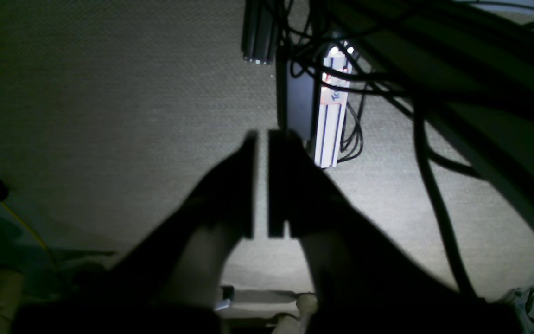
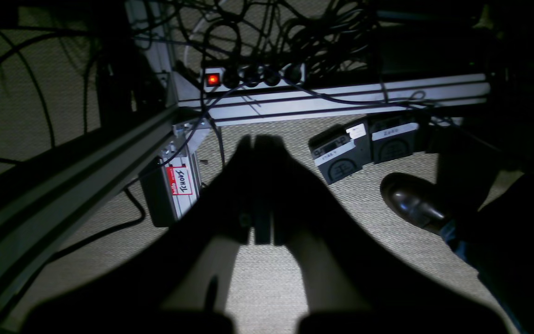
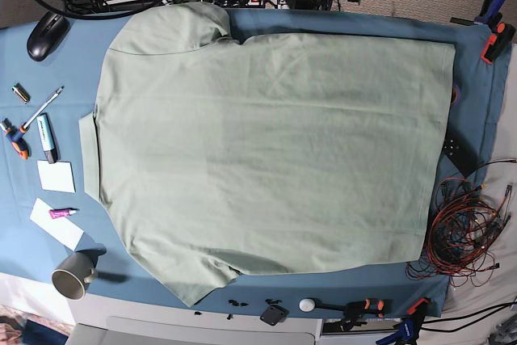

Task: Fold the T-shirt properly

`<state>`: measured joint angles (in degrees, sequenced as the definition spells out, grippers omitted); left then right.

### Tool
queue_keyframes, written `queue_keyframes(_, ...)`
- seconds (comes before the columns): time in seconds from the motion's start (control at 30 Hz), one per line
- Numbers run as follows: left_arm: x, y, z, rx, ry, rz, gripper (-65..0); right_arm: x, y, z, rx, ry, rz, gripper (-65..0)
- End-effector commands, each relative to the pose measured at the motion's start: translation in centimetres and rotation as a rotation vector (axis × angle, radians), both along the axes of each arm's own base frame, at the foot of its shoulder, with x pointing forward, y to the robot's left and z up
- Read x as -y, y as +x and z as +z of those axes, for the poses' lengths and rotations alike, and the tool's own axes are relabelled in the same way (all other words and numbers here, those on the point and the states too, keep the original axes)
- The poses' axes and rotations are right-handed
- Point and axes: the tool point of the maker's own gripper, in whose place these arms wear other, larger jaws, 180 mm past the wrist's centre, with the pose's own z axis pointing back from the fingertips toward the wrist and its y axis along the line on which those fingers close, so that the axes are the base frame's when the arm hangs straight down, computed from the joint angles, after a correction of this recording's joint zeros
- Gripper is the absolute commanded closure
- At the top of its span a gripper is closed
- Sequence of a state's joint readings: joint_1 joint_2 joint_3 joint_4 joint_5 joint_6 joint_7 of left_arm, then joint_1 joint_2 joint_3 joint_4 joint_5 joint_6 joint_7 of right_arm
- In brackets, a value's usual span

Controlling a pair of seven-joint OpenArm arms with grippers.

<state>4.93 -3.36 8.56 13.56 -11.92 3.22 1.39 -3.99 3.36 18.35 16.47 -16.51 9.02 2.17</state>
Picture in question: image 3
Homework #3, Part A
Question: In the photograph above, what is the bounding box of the sage green T-shirt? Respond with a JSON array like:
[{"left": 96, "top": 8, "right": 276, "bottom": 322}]
[{"left": 79, "top": 2, "right": 456, "bottom": 305}]

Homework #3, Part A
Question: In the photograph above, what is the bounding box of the white round puck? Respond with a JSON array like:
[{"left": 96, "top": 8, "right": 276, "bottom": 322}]
[{"left": 298, "top": 298, "right": 316, "bottom": 313}]

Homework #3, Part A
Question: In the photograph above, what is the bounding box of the black square plate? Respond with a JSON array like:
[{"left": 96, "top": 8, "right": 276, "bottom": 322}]
[{"left": 259, "top": 305, "right": 288, "bottom": 326}]

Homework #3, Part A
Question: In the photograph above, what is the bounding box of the orange black bar clamp bottom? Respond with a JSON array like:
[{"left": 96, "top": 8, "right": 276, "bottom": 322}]
[{"left": 315, "top": 299, "right": 385, "bottom": 333}]

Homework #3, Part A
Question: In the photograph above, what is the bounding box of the black remote control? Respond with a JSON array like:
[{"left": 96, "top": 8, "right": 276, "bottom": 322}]
[{"left": 442, "top": 126, "right": 478, "bottom": 178}]

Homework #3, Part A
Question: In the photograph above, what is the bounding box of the white square paper note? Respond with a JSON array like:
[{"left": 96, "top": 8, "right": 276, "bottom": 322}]
[{"left": 37, "top": 160, "right": 75, "bottom": 193}]

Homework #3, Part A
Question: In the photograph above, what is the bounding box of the purple tape roll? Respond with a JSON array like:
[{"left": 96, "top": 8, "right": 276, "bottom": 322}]
[{"left": 451, "top": 83, "right": 461, "bottom": 107}]

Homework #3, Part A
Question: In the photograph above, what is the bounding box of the silver pen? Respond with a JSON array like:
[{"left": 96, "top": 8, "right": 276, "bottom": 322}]
[{"left": 19, "top": 86, "right": 65, "bottom": 133}]

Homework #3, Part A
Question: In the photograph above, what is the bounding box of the light blue highlighter marker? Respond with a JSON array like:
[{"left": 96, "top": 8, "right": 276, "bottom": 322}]
[{"left": 36, "top": 113, "right": 58, "bottom": 164}]

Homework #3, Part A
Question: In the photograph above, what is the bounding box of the white rectangular paper slip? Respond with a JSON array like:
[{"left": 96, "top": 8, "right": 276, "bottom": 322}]
[{"left": 30, "top": 198, "right": 84, "bottom": 250}]

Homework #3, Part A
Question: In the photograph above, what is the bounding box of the small pink glue tube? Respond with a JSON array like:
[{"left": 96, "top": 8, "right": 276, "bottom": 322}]
[{"left": 48, "top": 208, "right": 78, "bottom": 220}]

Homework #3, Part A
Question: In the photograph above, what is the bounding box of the grey ceramic mug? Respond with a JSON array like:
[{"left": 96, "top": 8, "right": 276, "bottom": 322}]
[{"left": 51, "top": 245, "right": 107, "bottom": 301}]

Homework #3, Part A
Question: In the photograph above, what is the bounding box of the blue table cloth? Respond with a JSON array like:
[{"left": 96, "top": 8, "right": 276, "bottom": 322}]
[{"left": 1, "top": 9, "right": 514, "bottom": 317}]

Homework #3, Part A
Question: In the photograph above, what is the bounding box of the blue black clamp bottom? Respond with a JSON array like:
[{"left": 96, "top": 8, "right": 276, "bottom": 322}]
[{"left": 376, "top": 297, "right": 431, "bottom": 345}]

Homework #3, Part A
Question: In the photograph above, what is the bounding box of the black computer mouse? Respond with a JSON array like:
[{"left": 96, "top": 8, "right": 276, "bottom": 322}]
[{"left": 26, "top": 11, "right": 70, "bottom": 62}]

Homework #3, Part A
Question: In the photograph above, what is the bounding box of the blue orange screwdriver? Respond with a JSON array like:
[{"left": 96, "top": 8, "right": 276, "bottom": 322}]
[{"left": 1, "top": 119, "right": 29, "bottom": 160}]

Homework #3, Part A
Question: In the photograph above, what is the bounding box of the orange black clamp top right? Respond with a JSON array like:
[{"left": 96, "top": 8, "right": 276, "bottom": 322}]
[{"left": 480, "top": 23, "right": 516, "bottom": 64}]

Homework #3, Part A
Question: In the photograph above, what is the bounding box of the blue spring clamp top right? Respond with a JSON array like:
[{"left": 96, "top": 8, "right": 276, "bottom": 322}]
[{"left": 473, "top": 0, "right": 506, "bottom": 24}]

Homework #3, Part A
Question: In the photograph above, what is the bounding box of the red black wire bundle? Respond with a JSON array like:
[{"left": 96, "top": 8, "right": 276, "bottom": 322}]
[{"left": 405, "top": 158, "right": 517, "bottom": 289}]

